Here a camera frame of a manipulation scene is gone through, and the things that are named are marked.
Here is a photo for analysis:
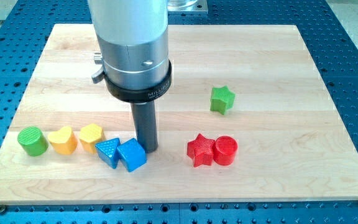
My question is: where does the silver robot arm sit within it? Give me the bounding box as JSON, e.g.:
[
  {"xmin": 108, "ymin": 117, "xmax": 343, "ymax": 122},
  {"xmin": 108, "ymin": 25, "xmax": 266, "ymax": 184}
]
[{"xmin": 88, "ymin": 0, "xmax": 172, "ymax": 103}]

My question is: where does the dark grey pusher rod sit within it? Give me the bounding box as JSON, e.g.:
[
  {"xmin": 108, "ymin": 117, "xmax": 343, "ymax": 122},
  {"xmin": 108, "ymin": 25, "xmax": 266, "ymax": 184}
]
[{"xmin": 131, "ymin": 101, "xmax": 158, "ymax": 153}]

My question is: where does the red star block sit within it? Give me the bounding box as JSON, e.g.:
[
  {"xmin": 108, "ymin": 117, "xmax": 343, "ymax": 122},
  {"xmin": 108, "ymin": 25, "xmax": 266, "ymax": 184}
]
[{"xmin": 186, "ymin": 134, "xmax": 215, "ymax": 167}]

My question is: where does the green star block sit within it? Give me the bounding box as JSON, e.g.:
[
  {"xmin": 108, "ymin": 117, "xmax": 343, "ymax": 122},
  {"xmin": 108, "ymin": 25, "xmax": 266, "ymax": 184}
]
[{"xmin": 210, "ymin": 86, "xmax": 236, "ymax": 115}]

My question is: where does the red cylinder block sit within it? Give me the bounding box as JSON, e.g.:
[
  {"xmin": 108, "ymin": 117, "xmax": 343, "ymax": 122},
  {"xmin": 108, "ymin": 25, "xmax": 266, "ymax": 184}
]
[{"xmin": 213, "ymin": 136, "xmax": 238, "ymax": 166}]

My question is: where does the blue cube block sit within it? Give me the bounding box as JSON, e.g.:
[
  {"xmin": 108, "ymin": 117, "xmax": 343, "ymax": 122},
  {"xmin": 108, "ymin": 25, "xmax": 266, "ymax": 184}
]
[{"xmin": 117, "ymin": 138, "xmax": 147, "ymax": 172}]

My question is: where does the wooden board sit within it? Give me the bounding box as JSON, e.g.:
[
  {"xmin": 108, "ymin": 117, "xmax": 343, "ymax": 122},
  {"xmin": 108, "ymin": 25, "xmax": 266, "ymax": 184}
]
[{"xmin": 0, "ymin": 24, "xmax": 358, "ymax": 205}]

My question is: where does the blue triangle block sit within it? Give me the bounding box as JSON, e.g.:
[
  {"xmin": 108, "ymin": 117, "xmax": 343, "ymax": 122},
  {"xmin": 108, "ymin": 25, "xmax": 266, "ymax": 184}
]
[{"xmin": 95, "ymin": 138, "xmax": 121, "ymax": 169}]

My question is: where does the yellow hexagon block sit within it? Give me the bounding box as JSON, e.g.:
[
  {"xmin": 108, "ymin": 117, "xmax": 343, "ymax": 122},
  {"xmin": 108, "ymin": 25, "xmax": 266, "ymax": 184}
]
[{"xmin": 79, "ymin": 123, "xmax": 106, "ymax": 154}]

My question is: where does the yellow heart block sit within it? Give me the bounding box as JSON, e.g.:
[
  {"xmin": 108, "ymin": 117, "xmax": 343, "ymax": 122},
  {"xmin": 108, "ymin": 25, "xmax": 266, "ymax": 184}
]
[{"xmin": 47, "ymin": 126, "xmax": 78, "ymax": 155}]

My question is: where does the green cylinder block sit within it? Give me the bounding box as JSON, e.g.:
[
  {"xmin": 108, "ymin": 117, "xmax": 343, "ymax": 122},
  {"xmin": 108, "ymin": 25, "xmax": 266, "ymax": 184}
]
[{"xmin": 17, "ymin": 126, "xmax": 48, "ymax": 157}]

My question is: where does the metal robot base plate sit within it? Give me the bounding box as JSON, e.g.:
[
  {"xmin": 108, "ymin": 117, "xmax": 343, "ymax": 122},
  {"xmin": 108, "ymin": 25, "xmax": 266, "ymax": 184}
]
[{"xmin": 167, "ymin": 0, "xmax": 208, "ymax": 13}]

